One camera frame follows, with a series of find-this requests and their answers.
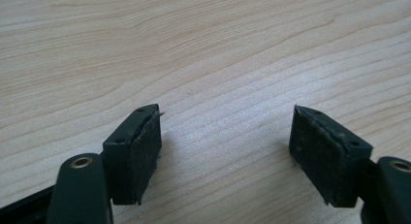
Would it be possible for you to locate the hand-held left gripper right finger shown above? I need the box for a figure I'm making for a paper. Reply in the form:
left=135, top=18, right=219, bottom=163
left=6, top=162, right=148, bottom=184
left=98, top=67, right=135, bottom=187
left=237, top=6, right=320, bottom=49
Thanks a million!
left=288, top=104, right=374, bottom=208

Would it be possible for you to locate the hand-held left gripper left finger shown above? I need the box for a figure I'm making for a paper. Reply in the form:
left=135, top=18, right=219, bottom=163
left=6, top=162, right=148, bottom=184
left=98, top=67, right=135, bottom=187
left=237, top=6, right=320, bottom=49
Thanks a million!
left=102, top=103, right=165, bottom=207

